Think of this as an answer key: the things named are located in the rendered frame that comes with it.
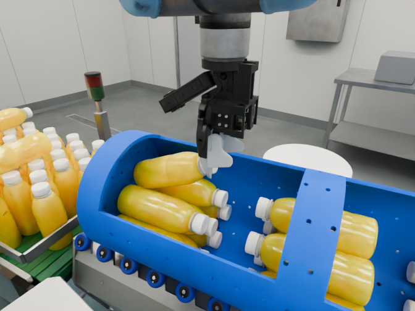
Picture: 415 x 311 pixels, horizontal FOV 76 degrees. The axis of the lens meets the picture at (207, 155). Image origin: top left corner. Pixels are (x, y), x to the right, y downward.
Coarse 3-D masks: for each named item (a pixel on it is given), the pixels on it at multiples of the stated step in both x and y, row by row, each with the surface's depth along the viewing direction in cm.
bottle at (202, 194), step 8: (192, 184) 61; (200, 184) 60; (208, 184) 61; (160, 192) 64; (168, 192) 63; (176, 192) 62; (184, 192) 61; (192, 192) 60; (200, 192) 60; (208, 192) 60; (216, 192) 60; (184, 200) 62; (192, 200) 60; (200, 200) 60; (208, 200) 60
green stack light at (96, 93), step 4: (88, 88) 104; (92, 88) 104; (96, 88) 104; (100, 88) 105; (88, 92) 105; (92, 92) 104; (96, 92) 105; (100, 92) 106; (88, 96) 107; (92, 96) 105; (96, 96) 106; (100, 96) 106; (104, 96) 108
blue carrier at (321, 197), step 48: (144, 144) 68; (192, 144) 61; (96, 192) 51; (240, 192) 68; (288, 192) 62; (336, 192) 40; (384, 192) 48; (96, 240) 56; (144, 240) 47; (240, 240) 66; (288, 240) 38; (336, 240) 36; (384, 240) 56; (240, 288) 41; (288, 288) 37; (384, 288) 54
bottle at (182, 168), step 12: (168, 156) 56; (180, 156) 53; (192, 156) 52; (144, 168) 58; (156, 168) 55; (168, 168) 53; (180, 168) 52; (192, 168) 51; (144, 180) 58; (156, 180) 56; (168, 180) 54; (180, 180) 53; (192, 180) 53
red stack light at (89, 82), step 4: (84, 76) 103; (100, 76) 104; (88, 80) 102; (92, 80) 102; (96, 80) 103; (100, 80) 104; (88, 84) 103; (92, 84) 103; (96, 84) 104; (100, 84) 105
